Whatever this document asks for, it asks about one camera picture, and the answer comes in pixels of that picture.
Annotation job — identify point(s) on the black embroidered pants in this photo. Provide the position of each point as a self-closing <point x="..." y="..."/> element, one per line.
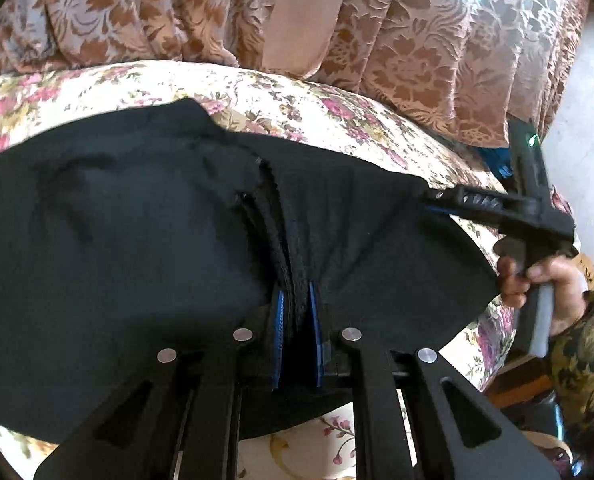
<point x="127" y="235"/>

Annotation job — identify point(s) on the brown floral patterned curtain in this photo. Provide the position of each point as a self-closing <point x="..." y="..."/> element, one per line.
<point x="402" y="35"/>

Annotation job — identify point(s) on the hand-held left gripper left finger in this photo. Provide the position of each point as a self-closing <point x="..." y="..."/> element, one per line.
<point x="277" y="332"/>

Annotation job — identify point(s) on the person's right hand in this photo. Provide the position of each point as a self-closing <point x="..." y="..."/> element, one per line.
<point x="564" y="285"/>

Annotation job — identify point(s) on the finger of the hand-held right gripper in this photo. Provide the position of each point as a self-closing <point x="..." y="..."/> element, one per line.
<point x="467" y="202"/>

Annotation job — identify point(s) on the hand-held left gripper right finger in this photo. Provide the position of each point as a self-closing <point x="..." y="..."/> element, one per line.
<point x="315" y="332"/>

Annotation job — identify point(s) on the blue object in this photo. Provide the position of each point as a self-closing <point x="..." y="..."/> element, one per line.
<point x="497" y="162"/>

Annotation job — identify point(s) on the floral bedsheet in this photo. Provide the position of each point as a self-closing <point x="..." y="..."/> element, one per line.
<point x="302" y="95"/>

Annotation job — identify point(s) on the person's right forearm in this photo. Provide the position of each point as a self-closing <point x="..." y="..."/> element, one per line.
<point x="587" y="360"/>

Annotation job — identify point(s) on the wooden bed frame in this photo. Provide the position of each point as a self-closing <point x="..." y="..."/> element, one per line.
<point x="517" y="385"/>

